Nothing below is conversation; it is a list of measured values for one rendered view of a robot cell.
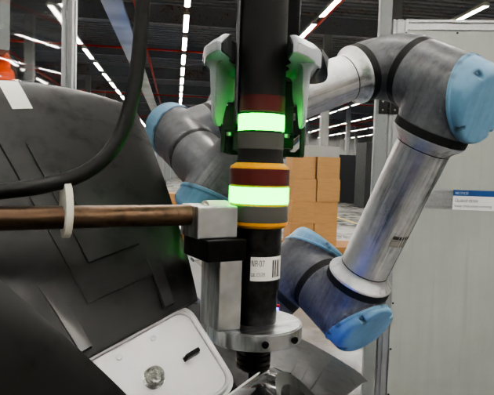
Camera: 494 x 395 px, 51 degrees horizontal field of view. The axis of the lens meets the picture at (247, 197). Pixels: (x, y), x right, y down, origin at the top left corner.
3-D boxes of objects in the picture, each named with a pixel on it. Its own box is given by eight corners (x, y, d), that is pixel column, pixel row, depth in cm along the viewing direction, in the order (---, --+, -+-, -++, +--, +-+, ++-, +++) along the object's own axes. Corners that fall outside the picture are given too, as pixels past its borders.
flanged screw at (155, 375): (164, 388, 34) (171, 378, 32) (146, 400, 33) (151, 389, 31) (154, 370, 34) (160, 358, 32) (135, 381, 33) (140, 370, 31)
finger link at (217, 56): (220, 119, 34) (256, 132, 42) (223, 26, 33) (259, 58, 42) (175, 118, 34) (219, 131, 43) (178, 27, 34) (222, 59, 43)
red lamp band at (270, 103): (253, 110, 35) (254, 92, 35) (230, 114, 38) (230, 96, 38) (294, 114, 37) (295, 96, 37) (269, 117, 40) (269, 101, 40)
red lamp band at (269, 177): (248, 186, 35) (248, 168, 35) (219, 183, 39) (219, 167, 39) (301, 186, 37) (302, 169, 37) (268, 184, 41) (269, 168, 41)
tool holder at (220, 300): (207, 364, 33) (212, 208, 32) (166, 331, 39) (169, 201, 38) (321, 344, 37) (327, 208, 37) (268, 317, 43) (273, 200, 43)
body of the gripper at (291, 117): (308, 155, 42) (305, 159, 54) (313, 48, 42) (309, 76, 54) (215, 151, 43) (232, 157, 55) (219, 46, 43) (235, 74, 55)
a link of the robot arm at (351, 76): (396, 10, 90) (132, 96, 73) (445, 27, 82) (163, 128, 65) (390, 72, 97) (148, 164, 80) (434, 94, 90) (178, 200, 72)
